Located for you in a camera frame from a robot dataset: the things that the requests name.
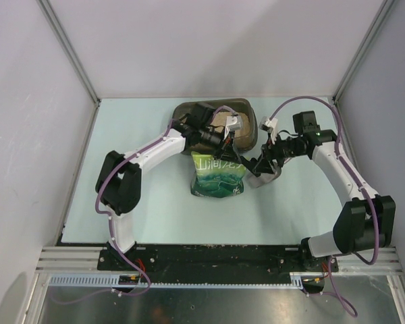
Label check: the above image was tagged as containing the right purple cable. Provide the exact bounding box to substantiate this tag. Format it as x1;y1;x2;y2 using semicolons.
269;95;381;318

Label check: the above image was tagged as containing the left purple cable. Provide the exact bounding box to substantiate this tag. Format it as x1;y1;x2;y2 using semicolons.
50;106;152;301

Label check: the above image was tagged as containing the black bag clip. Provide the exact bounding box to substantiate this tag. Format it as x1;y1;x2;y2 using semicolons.
240;156;257;171

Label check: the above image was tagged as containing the brown litter box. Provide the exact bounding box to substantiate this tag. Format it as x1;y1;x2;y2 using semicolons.
172;98;258;153

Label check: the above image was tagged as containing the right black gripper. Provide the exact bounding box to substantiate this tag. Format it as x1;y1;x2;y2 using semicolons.
253;132;306;175

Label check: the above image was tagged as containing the green litter bag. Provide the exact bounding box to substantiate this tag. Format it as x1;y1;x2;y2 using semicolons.
190;152;246;198

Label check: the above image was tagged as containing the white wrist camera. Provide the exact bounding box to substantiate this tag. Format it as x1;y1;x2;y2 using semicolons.
259;117;279;144
224;115;243;139

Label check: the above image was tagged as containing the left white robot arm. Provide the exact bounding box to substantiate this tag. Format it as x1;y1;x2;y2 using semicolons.
95;102;243;270

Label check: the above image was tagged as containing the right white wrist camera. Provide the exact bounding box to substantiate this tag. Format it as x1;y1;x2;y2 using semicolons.
259;117;279;144

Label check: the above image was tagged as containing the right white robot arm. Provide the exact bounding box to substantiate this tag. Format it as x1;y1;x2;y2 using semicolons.
249;111;396;271

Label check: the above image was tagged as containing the purple cable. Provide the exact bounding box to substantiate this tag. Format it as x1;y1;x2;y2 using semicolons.
269;95;381;318
50;106;152;301

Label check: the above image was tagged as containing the grey cable duct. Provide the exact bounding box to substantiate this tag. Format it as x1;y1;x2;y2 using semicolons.
49;273;303;290

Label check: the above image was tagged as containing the aluminium frame rail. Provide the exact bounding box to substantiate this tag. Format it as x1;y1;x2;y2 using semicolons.
36;246;403;275

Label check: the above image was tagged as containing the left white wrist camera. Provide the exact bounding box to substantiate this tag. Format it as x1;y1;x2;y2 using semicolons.
224;115;243;139

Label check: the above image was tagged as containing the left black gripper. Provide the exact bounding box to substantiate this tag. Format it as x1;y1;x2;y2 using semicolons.
199;126;242;165

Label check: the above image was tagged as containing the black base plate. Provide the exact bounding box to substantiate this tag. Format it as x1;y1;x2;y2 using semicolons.
98;244;338;287

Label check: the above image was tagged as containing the metal scoop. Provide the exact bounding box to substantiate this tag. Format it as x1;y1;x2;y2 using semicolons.
246;163;281;188

